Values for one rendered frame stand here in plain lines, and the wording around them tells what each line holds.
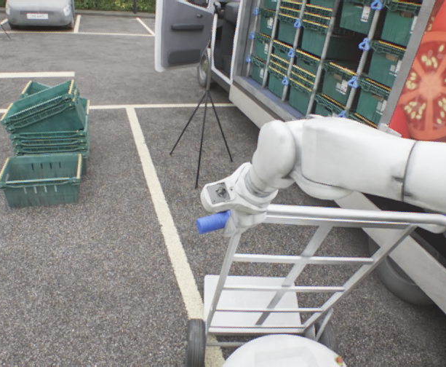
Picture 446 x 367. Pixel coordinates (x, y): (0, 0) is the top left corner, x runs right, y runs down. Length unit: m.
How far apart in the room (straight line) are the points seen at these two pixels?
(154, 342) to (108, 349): 0.24
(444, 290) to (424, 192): 1.81
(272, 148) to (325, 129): 0.08
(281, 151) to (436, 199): 0.17
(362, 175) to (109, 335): 1.72
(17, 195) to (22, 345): 1.21
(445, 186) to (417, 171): 0.03
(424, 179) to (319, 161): 0.10
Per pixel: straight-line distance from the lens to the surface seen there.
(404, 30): 2.42
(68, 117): 2.85
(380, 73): 2.48
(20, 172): 3.07
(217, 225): 0.70
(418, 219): 0.95
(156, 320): 1.95
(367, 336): 2.21
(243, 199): 0.52
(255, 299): 1.99
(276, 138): 0.39
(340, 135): 0.34
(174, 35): 4.78
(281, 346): 1.53
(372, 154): 0.33
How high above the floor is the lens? 1.63
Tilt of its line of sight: 33 degrees down
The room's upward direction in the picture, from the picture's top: 9 degrees clockwise
